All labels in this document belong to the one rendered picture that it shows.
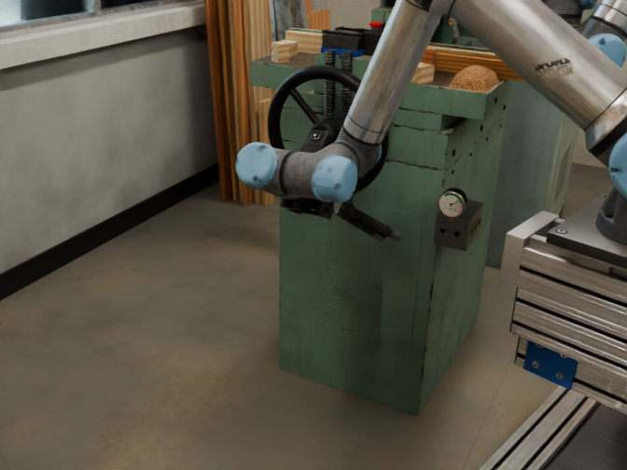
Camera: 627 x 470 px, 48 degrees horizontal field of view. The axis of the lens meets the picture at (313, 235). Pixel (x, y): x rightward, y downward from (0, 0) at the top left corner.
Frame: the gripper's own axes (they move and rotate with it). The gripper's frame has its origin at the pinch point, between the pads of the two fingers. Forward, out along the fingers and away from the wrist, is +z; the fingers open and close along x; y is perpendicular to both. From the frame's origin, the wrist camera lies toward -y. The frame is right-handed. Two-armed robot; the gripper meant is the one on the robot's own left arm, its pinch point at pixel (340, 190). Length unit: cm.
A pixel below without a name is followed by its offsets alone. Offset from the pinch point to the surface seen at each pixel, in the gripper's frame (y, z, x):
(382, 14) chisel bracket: -44.7, 15.1, -6.1
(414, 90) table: -26.2, 12.6, 6.9
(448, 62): -37.1, 24.3, 9.2
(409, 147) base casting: -14.7, 19.2, 5.9
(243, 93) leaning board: -49, 113, -109
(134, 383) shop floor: 60, 30, -66
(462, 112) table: -22.9, 14.7, 18.0
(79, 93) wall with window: -27, 50, -135
